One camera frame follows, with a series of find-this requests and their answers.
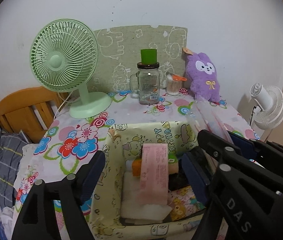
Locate orange green tissue pack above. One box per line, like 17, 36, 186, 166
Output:
131, 153, 179, 177

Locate yellow cartoon tissue pack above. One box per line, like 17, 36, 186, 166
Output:
168, 186, 205, 221

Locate pink tissue packet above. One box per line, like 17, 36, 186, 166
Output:
139, 144, 169, 205

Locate white cloth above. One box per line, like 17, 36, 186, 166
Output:
120, 172, 172, 222

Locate clear plastic pencil case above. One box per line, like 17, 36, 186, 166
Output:
186, 100, 233, 143

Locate white standing fan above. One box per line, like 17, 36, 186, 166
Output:
250, 83, 283, 131

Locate floral tablecloth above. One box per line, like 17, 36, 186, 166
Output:
12, 88, 261, 240

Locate purple plush bunny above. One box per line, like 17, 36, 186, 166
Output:
186, 52, 221, 102

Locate cotton swab jar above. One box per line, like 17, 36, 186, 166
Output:
166, 72, 187, 95

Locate grey plaid pillow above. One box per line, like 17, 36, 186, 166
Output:
0, 127, 29, 208

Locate yellow cartoon fabric bin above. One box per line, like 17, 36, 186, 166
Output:
89, 121, 201, 239

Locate glass mason jar mug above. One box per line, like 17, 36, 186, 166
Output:
129, 62, 160, 105

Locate green plastic cup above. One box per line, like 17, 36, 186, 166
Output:
140, 49, 157, 65

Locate wooden bed headboard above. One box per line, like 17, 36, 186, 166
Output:
0, 86, 68, 143

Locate green cartoon cardboard panel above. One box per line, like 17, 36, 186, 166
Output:
88, 24, 189, 93

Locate green desk fan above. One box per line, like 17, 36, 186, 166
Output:
30, 19, 112, 119

